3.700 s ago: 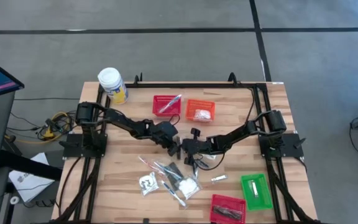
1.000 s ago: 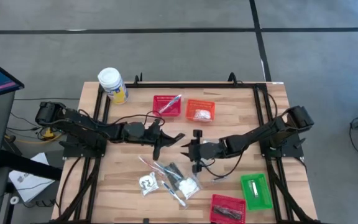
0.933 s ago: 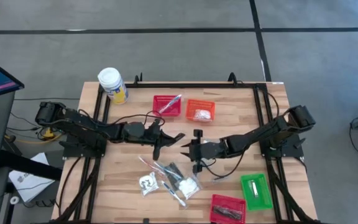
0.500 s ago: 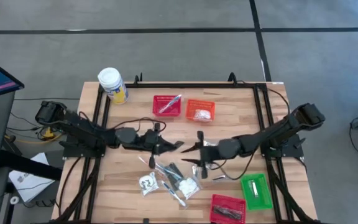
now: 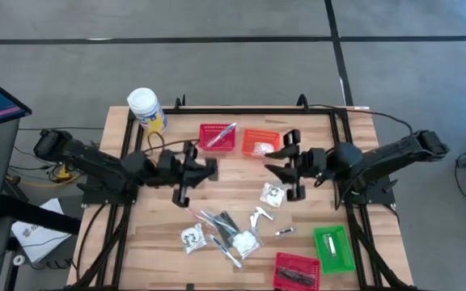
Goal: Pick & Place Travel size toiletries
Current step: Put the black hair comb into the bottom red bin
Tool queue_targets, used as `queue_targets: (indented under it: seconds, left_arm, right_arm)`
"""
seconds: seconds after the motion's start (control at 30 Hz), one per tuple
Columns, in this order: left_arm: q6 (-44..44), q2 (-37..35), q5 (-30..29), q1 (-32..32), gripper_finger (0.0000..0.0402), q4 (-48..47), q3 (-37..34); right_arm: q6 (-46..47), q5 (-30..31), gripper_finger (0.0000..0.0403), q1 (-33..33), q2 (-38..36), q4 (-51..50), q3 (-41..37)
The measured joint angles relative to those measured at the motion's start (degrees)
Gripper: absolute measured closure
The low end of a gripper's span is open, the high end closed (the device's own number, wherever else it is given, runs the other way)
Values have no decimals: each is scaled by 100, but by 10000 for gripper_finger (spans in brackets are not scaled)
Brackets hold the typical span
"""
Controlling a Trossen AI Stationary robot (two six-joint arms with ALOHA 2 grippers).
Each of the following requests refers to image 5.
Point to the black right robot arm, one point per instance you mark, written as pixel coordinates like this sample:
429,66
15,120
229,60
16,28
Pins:
395,151

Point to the green plastic bin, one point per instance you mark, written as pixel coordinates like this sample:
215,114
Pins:
344,242

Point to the bagged toothbrush teal grip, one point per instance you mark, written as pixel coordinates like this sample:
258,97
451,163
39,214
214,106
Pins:
225,133
213,216

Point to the bagged white cotton balls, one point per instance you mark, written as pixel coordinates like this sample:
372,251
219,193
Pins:
246,242

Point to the white paper sheets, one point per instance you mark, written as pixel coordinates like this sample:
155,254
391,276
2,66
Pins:
35,238

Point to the white tape roll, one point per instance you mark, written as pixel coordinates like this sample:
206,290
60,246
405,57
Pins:
15,260

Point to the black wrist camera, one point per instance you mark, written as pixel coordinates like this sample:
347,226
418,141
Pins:
316,161
171,167

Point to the black cart leg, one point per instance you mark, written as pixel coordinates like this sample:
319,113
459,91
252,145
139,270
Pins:
39,214

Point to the orange mesh basket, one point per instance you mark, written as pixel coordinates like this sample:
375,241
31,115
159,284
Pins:
257,136

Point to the black aluminium rig frame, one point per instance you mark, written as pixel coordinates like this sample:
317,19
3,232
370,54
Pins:
257,110

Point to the Lysol wipes canister yellow label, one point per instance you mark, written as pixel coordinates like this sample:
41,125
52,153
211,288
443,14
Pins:
146,107

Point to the large red mesh basket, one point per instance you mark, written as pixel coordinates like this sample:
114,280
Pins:
297,260

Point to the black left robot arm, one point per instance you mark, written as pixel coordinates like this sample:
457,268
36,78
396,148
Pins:
91,157

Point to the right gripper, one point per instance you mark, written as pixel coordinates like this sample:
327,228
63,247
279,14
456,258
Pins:
295,193

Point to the bagged black comb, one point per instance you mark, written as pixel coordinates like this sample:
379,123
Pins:
231,216
295,275

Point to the small red mesh basket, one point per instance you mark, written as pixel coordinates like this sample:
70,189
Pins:
206,143

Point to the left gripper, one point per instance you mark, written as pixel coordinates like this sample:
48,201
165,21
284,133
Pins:
182,198

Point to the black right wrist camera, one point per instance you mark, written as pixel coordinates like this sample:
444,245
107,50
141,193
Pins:
316,161

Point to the bagged silver nail clipper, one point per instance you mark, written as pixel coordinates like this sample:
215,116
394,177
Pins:
254,222
331,245
285,232
266,214

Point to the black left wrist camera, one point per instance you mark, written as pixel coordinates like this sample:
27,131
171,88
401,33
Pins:
171,167

